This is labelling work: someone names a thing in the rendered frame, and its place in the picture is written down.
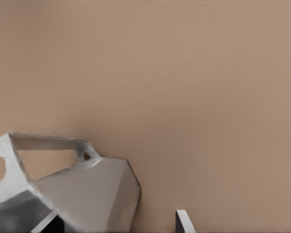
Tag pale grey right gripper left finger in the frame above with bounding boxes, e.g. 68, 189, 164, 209
30, 211, 65, 233

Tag silver metal pot with handle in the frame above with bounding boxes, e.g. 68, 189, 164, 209
0, 132, 143, 233

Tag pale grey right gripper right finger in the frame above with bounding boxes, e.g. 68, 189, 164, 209
175, 209, 196, 233

